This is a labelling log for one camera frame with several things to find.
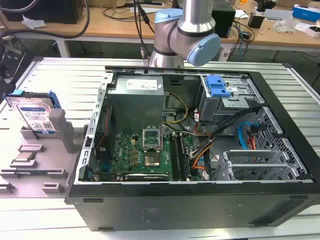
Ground hard disk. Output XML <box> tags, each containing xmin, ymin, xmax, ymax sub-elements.
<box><xmin>2</xmin><ymin>90</ymin><xmax>62</xmax><ymax>138</ymax></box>

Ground grey metal disk bay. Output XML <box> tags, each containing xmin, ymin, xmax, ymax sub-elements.
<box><xmin>198</xmin><ymin>73</ymin><xmax>266</xmax><ymax>123</ymax></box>

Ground crumpled white plastic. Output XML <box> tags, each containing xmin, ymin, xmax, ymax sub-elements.
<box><xmin>21</xmin><ymin>13</ymin><xmax>48</xmax><ymax>29</ymax></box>

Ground large black box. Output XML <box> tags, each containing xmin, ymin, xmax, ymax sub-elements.
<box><xmin>4</xmin><ymin>0</ymin><xmax>85</xmax><ymax>25</ymax></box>

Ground silver CPU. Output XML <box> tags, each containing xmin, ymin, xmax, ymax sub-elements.
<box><xmin>14</xmin><ymin>152</ymin><xmax>37</xmax><ymax>164</ymax></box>

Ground wooden desk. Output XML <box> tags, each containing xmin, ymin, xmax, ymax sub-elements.
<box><xmin>0</xmin><ymin>5</ymin><xmax>320</xmax><ymax>60</ymax></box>

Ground grey parts rack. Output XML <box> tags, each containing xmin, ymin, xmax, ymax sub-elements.
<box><xmin>0</xmin><ymin>108</ymin><xmax>90</xmax><ymax>198</ymax></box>

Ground black case fan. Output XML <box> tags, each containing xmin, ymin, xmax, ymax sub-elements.
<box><xmin>96</xmin><ymin>103</ymin><xmax>116</xmax><ymax>161</ymax></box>

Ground grey power supply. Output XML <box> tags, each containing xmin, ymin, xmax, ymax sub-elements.
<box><xmin>107</xmin><ymin>74</ymin><xmax>167</xmax><ymax>126</ymax></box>

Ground green motherboard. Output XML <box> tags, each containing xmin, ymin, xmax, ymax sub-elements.
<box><xmin>96</xmin><ymin>124</ymin><xmax>201</xmax><ymax>182</ymax></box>

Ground metal socket cover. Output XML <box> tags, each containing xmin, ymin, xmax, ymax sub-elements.
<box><xmin>141</xmin><ymin>126</ymin><xmax>164</xmax><ymax>153</ymax></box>

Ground CPU socket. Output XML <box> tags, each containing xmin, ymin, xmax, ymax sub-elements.
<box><xmin>143</xmin><ymin>152</ymin><xmax>162</xmax><ymax>168</ymax></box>

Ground black graphics card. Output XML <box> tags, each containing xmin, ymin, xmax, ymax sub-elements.
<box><xmin>124</xmin><ymin>172</ymin><xmax>171</xmax><ymax>182</ymax></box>

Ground black RAM stick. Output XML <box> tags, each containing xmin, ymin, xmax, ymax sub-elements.
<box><xmin>176</xmin><ymin>133</ymin><xmax>191</xmax><ymax>181</ymax></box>

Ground blue plastic bay latch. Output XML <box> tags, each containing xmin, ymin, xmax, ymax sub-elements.
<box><xmin>205</xmin><ymin>74</ymin><xmax>231</xmax><ymax>99</ymax></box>

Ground white paper tag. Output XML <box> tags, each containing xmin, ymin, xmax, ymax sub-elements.
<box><xmin>220</xmin><ymin>48</ymin><xmax>231</xmax><ymax>62</ymax></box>

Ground black speaker box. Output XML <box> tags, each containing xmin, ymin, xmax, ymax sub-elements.
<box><xmin>214</xmin><ymin>4</ymin><xmax>237</xmax><ymax>39</ymax></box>

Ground black PC case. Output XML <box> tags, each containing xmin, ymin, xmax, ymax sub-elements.
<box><xmin>64</xmin><ymin>65</ymin><xmax>320</xmax><ymax>232</ymax></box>

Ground small black box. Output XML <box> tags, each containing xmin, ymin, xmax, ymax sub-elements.
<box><xmin>247</xmin><ymin>12</ymin><xmax>265</xmax><ymax>29</ymax></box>

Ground grey expansion slot cage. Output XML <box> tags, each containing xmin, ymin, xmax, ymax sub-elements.
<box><xmin>214</xmin><ymin>149</ymin><xmax>309</xmax><ymax>181</ymax></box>

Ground flat grey box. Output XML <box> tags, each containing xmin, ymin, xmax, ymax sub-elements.
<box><xmin>263</xmin><ymin>8</ymin><xmax>295</xmax><ymax>20</ymax></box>

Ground clear plastic bag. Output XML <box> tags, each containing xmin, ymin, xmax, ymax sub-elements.
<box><xmin>274</xmin><ymin>16</ymin><xmax>301</xmax><ymax>33</ymax></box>

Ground blue cardboard box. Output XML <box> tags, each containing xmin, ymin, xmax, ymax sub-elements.
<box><xmin>292</xmin><ymin>3</ymin><xmax>320</xmax><ymax>20</ymax></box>

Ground white box black insert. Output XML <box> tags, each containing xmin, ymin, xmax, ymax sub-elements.
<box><xmin>303</xmin><ymin>23</ymin><xmax>320</xmax><ymax>39</ymax></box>

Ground thick dark robot hose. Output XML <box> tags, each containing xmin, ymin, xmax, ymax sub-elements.
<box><xmin>0</xmin><ymin>0</ymin><xmax>91</xmax><ymax>41</ymax></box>

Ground black desk cable loops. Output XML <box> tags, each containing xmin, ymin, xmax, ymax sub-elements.
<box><xmin>103</xmin><ymin>6</ymin><xmax>161</xmax><ymax>20</ymax></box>

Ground black arm cable with plug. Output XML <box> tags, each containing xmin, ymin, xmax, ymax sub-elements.
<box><xmin>133</xmin><ymin>0</ymin><xmax>156</xmax><ymax>61</ymax></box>

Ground yellow wire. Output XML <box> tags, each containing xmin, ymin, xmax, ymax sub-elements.
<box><xmin>162</xmin><ymin>92</ymin><xmax>190</xmax><ymax>125</ymax></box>

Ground black cable bundle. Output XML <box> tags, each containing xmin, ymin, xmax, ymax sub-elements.
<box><xmin>192</xmin><ymin>106</ymin><xmax>258</xmax><ymax>161</ymax></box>

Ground blue wire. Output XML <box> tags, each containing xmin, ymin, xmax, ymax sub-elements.
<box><xmin>237</xmin><ymin>121</ymin><xmax>251</xmax><ymax>151</ymax></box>

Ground orange wire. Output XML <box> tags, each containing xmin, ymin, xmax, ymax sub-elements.
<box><xmin>246</xmin><ymin>131</ymin><xmax>256</xmax><ymax>151</ymax></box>

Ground black wire connector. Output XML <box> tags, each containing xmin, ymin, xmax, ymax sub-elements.
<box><xmin>250</xmin><ymin>124</ymin><xmax>266</xmax><ymax>136</ymax></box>

